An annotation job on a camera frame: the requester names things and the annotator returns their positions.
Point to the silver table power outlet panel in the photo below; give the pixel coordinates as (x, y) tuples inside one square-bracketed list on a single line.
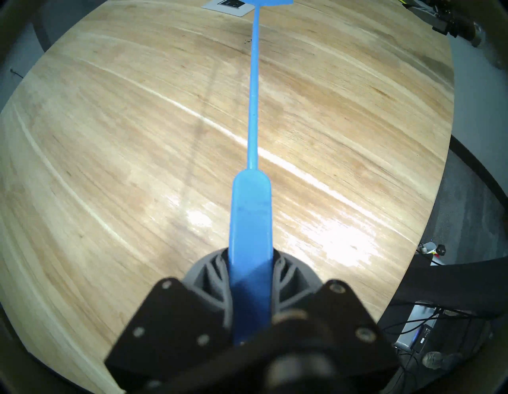
[(226, 6)]

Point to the blue plastic fly swatter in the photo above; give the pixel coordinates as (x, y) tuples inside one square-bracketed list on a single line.
[(252, 218)]

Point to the black power brick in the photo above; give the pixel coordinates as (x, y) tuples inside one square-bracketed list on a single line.
[(422, 337)]

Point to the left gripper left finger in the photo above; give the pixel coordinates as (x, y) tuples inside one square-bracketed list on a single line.
[(170, 325)]

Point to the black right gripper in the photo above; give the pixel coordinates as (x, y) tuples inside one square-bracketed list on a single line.
[(456, 24)]

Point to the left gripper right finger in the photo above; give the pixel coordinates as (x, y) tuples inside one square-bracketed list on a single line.
[(329, 306)]

